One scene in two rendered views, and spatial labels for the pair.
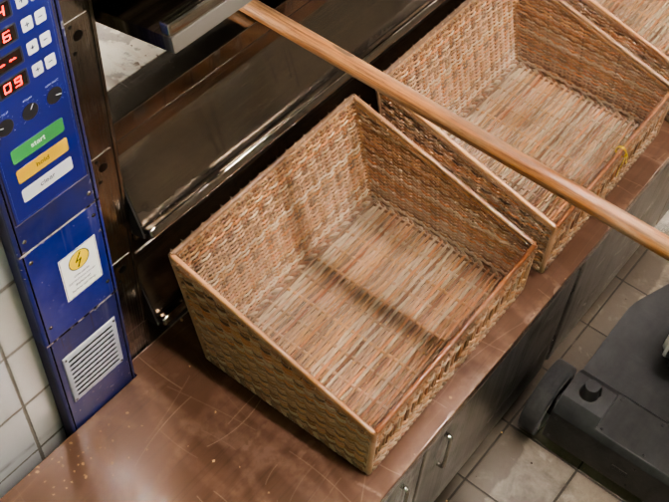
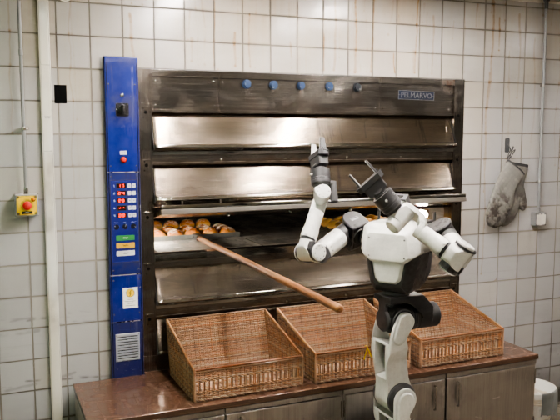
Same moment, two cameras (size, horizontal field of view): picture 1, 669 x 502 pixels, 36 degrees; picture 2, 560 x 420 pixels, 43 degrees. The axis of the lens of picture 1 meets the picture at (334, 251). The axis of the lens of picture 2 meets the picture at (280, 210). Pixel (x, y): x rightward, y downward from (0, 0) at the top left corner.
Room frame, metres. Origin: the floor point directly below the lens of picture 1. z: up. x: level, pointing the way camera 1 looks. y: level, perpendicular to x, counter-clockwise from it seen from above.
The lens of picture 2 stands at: (-1.57, -2.03, 1.79)
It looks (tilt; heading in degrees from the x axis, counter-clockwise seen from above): 6 degrees down; 32
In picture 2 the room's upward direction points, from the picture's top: straight up
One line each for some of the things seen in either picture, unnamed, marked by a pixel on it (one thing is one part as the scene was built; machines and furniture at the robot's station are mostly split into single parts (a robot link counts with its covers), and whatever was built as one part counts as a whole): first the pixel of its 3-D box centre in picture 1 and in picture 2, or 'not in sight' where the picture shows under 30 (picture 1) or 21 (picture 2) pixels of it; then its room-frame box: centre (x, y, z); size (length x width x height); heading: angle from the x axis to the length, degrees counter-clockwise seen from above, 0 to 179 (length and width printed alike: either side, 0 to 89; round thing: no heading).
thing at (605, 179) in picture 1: (526, 109); (341, 337); (1.69, -0.40, 0.72); 0.56 x 0.49 x 0.28; 146
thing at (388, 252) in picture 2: not in sight; (400, 251); (1.34, -0.86, 1.27); 0.34 x 0.30 x 0.36; 88
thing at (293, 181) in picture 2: not in sight; (316, 178); (1.82, -0.17, 1.54); 1.79 x 0.11 x 0.19; 145
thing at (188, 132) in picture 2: not in sight; (316, 131); (1.82, -0.17, 1.80); 1.79 x 0.11 x 0.19; 145
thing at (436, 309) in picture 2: not in sight; (408, 310); (1.36, -0.90, 1.00); 0.28 x 0.13 x 0.18; 145
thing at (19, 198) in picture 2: not in sight; (26, 204); (0.57, 0.67, 1.46); 0.10 x 0.07 x 0.10; 145
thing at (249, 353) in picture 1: (360, 272); (232, 351); (1.19, -0.05, 0.72); 0.56 x 0.49 x 0.28; 146
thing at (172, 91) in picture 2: not in sight; (314, 94); (1.84, -0.15, 1.99); 1.80 x 0.08 x 0.21; 145
